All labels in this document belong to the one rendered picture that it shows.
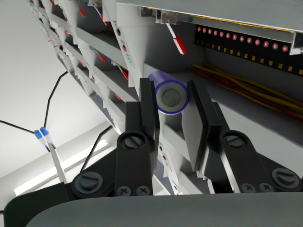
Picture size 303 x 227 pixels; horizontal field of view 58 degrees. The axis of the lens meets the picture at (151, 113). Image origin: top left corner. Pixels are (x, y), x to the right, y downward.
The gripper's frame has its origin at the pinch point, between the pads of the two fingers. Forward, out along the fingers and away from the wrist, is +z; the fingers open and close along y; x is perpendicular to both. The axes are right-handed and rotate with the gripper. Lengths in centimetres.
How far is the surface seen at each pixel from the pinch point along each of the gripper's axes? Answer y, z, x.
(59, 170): -75, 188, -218
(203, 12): 7.2, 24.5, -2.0
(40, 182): -107, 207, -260
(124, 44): -3, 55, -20
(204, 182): 23, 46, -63
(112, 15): -6, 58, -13
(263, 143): 16.7, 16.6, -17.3
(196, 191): 18, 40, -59
